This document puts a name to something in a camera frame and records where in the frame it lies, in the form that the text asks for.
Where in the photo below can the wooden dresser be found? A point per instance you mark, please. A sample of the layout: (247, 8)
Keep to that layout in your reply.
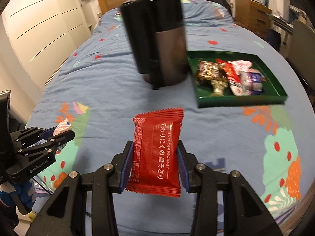
(251, 17)

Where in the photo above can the red and white snack pouch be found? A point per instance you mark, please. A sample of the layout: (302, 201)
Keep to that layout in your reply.
(233, 81)

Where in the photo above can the blue and white snack packet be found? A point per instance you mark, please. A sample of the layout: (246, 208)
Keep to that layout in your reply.
(253, 82)

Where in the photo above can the green tray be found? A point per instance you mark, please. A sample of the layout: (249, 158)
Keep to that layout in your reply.
(233, 100)

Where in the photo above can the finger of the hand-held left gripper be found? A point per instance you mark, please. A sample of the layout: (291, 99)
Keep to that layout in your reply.
(32, 132)
(51, 143)

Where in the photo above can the grey desk chair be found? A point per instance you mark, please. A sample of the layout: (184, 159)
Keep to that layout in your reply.
(305, 49)

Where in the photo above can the brown oat snack packet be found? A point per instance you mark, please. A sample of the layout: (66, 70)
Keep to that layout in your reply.
(208, 71)

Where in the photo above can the pink cartoon snack packet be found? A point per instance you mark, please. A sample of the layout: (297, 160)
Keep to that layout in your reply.
(242, 65)

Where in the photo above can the blue printed bedsheet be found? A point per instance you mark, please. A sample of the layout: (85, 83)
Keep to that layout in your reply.
(103, 88)

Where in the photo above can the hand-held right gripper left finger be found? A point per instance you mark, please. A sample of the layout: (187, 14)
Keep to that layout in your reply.
(126, 168)

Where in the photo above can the black backpack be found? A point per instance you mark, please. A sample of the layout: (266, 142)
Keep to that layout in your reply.
(219, 2)

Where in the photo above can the dark blue bag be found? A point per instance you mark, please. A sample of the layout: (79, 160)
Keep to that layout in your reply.
(274, 40)

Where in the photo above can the small red snack packet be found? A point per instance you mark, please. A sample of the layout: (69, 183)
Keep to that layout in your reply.
(157, 152)

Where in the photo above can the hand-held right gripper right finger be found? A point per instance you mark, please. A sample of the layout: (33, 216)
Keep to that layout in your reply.
(183, 170)

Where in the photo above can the white desk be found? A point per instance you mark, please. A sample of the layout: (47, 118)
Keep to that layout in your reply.
(283, 23)

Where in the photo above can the person's left hand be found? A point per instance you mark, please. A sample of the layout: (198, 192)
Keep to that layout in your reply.
(24, 191)

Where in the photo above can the pink striped candy packet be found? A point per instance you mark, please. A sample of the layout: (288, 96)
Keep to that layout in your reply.
(62, 126)

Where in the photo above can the white wardrobe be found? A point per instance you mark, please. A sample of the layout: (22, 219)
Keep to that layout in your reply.
(41, 24)

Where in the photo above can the black cylindrical trash can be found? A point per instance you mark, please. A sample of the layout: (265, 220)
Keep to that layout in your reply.
(157, 41)

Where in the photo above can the small beige snack packet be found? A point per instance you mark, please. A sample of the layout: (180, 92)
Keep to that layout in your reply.
(217, 88)

